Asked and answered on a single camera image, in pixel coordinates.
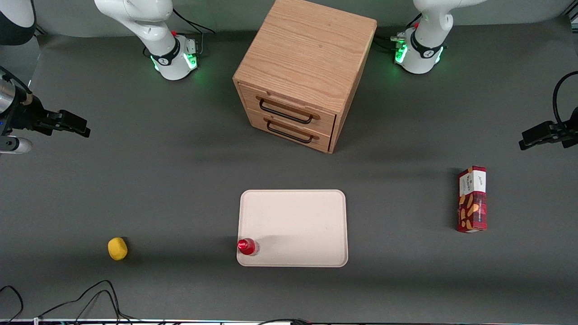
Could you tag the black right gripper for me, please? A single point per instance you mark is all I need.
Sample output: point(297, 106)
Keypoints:
point(28, 116)

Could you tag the red cracker box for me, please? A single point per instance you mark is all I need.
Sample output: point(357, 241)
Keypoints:
point(472, 203)

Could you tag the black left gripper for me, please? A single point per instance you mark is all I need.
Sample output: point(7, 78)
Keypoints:
point(570, 134)

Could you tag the yellow lemon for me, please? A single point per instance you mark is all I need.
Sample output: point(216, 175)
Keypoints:
point(117, 249)

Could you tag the beige plastic tray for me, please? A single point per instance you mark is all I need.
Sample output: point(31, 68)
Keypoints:
point(293, 221)

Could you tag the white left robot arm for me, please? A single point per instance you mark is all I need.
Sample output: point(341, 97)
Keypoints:
point(424, 45)

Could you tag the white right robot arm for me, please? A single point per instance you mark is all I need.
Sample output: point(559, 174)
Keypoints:
point(158, 45)

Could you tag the red cap bottle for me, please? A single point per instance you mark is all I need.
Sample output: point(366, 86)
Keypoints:
point(246, 246)

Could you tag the wooden drawer cabinet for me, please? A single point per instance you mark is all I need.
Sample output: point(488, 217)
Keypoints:
point(311, 45)

